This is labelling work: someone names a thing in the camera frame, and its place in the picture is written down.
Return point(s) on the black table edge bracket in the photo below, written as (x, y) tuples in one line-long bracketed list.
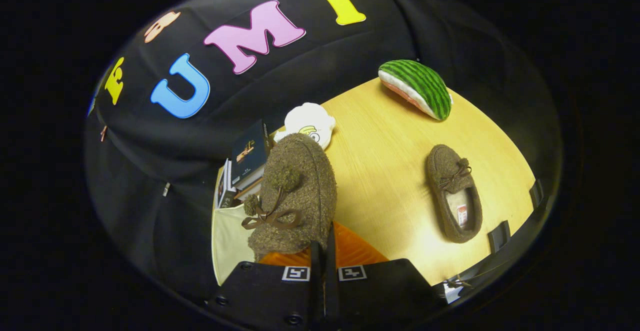
[(499, 237), (536, 193)]

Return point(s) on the dark cover book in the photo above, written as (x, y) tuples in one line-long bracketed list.
[(247, 153)]

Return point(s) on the white plush toy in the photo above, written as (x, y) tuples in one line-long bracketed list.
[(307, 118)]

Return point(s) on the pink cloth clip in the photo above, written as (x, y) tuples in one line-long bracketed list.
[(103, 134)]

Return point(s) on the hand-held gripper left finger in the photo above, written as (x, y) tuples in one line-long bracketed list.
[(265, 296)]

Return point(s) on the watermelon slice plush toy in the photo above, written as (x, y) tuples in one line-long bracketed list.
[(422, 83)]

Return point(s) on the brown fuzzy slipper shoe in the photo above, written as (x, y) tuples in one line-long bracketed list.
[(442, 171), (305, 191)]

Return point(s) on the white portrait cover book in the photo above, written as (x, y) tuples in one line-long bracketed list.
[(223, 183)]

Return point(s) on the silver cloth clip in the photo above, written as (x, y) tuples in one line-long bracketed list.
[(166, 189)]

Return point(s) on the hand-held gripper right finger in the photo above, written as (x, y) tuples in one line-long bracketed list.
[(385, 291)]

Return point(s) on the black backdrop cloth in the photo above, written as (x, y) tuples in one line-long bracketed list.
[(150, 171)]

